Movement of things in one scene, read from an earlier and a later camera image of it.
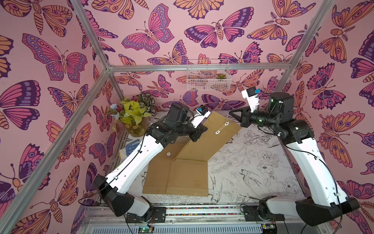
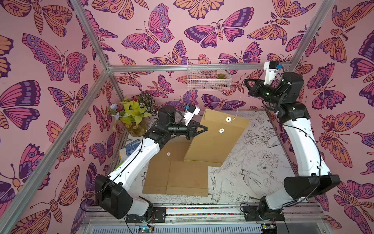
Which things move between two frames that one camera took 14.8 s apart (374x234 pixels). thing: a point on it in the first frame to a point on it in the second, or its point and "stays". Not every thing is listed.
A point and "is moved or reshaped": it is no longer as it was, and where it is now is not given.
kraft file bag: [220, 131] is moved or reshaped
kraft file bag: [188, 177] stays
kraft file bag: [158, 170] stays
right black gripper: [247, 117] to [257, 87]
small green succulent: [221, 76] stays
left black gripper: [198, 130] stays
